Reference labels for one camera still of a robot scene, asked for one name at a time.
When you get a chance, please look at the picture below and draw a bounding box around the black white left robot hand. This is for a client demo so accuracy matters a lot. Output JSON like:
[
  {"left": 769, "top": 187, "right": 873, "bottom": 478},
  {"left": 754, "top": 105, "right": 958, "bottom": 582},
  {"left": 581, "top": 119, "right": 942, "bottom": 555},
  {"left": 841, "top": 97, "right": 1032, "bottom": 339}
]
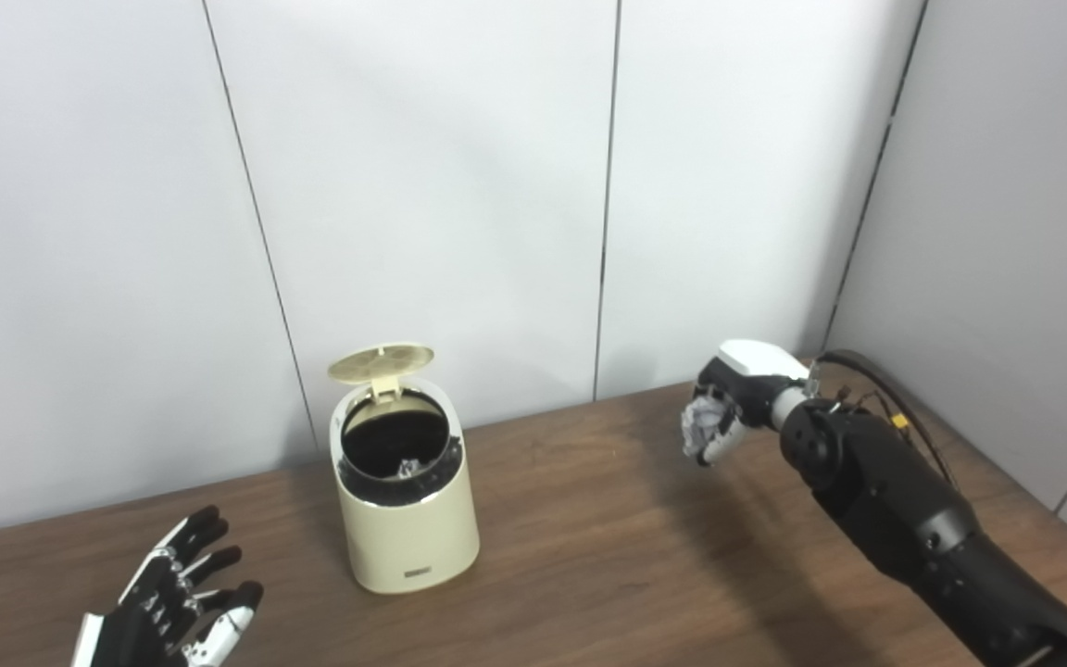
[{"left": 70, "top": 506, "right": 265, "bottom": 667}]

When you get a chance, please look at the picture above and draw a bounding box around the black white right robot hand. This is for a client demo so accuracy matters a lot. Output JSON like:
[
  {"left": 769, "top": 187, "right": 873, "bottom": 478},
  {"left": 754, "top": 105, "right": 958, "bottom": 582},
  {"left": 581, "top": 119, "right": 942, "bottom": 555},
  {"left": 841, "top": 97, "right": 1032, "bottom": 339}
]
[{"left": 680, "top": 340, "right": 812, "bottom": 467}]

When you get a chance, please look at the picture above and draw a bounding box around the large white paper ball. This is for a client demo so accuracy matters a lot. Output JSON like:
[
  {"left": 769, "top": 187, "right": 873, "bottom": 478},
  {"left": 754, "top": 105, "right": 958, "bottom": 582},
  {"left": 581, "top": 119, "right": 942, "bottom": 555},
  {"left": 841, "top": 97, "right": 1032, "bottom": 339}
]
[{"left": 682, "top": 394, "right": 729, "bottom": 459}]

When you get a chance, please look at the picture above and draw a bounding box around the cream-colored desktop bin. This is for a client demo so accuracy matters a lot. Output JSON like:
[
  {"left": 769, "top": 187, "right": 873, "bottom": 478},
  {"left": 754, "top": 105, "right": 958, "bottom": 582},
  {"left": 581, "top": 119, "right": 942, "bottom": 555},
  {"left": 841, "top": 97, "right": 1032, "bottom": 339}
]
[{"left": 328, "top": 375, "right": 481, "bottom": 595}]

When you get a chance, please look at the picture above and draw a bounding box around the cream round bin lid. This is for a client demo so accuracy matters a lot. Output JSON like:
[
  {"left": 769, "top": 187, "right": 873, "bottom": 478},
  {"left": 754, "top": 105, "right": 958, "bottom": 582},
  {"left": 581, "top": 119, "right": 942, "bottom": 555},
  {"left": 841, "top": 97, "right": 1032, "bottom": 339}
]
[{"left": 327, "top": 344, "right": 435, "bottom": 401}]

